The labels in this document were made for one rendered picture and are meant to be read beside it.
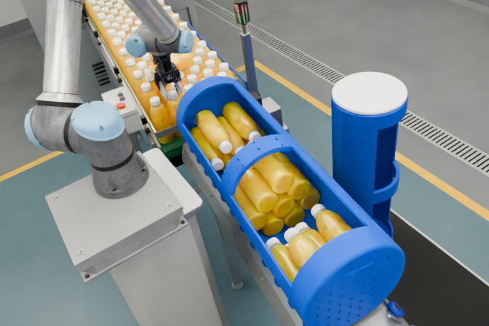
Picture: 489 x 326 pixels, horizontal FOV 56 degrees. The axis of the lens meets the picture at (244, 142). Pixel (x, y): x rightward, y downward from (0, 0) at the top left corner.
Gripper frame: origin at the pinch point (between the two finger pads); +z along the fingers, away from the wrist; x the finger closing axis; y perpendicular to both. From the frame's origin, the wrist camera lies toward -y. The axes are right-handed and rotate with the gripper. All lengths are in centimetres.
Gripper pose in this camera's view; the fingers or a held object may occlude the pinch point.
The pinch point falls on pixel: (172, 94)
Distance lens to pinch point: 185.5
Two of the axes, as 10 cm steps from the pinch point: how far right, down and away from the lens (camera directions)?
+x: 8.9, -3.7, 2.6
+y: 4.3, 5.3, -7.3
